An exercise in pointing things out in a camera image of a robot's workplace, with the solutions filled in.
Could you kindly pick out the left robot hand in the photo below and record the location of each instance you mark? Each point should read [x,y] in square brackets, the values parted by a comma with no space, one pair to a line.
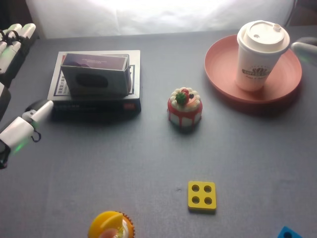
[15,130]

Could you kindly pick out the purple small box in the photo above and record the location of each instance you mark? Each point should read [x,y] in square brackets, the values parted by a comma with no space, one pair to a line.
[96,79]

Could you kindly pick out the white paper cup with lid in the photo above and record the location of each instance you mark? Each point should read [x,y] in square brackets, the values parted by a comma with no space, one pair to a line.
[257,62]

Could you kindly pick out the calculator box white and navy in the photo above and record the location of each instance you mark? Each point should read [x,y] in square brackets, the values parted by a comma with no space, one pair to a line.
[99,105]

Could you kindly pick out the pink plate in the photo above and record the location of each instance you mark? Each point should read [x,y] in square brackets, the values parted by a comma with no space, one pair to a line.
[284,81]

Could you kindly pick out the grey table cloth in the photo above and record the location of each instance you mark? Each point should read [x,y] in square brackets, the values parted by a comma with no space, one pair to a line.
[123,161]

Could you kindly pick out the toy orange fruit cupcake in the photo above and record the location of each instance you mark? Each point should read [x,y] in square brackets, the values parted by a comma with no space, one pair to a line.
[109,224]

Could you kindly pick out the toy strawberry cake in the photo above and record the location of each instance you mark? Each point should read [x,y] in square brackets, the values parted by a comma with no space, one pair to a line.
[184,109]

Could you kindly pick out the white backdrop cloth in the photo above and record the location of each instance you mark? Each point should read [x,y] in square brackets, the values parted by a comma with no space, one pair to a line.
[148,17]

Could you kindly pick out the yellow four-hole block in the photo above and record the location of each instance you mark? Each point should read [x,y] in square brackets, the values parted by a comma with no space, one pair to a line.
[201,196]

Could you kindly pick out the blue block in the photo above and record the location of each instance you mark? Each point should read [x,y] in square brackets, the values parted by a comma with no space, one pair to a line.
[288,233]

